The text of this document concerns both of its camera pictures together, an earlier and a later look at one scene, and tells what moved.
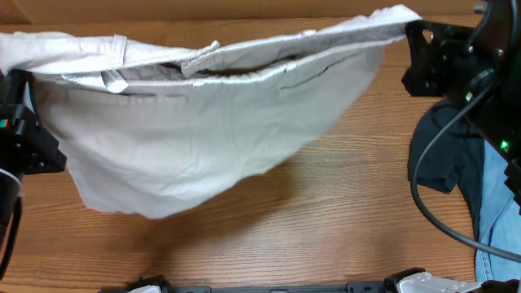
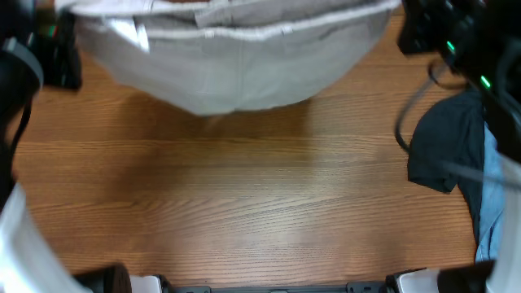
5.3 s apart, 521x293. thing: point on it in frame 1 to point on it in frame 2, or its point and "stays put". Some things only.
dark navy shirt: (452, 158) stays put
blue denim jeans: (501, 222) stays put
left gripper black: (20, 128) to (60, 47)
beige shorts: (155, 130) to (230, 57)
